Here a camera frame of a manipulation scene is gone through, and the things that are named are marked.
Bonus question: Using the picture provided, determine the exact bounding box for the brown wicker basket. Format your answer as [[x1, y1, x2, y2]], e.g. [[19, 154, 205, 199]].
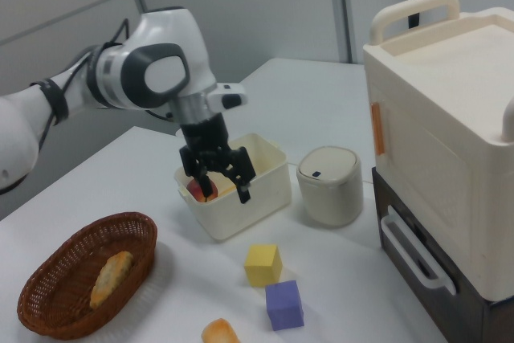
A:
[[17, 210, 159, 341]]

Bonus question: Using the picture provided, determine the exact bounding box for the orange label strip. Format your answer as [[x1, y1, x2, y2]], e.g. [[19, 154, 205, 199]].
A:
[[370, 101, 387, 157]]

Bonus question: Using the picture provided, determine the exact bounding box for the long ridged bread loaf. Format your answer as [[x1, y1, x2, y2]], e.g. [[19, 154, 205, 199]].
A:
[[88, 250, 135, 310]]

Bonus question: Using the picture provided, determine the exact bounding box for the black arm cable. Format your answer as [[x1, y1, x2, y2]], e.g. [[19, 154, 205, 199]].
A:
[[30, 17, 132, 147]]

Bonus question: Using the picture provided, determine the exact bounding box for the small cream lidded bin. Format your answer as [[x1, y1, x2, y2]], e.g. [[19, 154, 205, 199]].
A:
[[296, 145, 365, 228]]

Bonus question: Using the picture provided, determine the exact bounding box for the toasted bread roll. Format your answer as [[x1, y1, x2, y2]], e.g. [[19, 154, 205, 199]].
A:
[[200, 317, 243, 343]]

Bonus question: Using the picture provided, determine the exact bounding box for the large cream appliance box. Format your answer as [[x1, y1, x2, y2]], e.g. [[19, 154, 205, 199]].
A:
[[362, 0, 514, 302]]

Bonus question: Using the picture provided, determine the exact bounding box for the red apple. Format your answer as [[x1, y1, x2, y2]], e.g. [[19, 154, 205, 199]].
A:
[[186, 178, 220, 204]]

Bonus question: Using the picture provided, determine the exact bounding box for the cream plastic rectangular container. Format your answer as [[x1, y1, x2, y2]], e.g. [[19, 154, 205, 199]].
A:
[[173, 132, 292, 244]]

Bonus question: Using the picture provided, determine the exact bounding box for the white drawer handle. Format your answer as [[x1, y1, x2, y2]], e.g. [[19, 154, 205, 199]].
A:
[[380, 214, 458, 297]]

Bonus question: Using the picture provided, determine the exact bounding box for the purple foam cube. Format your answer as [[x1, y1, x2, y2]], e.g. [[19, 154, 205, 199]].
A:
[[264, 280, 305, 333]]

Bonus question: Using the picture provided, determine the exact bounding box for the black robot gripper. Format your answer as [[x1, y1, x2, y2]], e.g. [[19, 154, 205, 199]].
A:
[[178, 112, 258, 205]]

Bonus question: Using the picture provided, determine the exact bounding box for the dark brown drawer base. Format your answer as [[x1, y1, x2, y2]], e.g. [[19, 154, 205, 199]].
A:
[[371, 166, 514, 343]]

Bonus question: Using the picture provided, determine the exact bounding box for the yellow foam cube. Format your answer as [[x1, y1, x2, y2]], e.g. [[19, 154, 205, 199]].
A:
[[243, 243, 284, 289]]

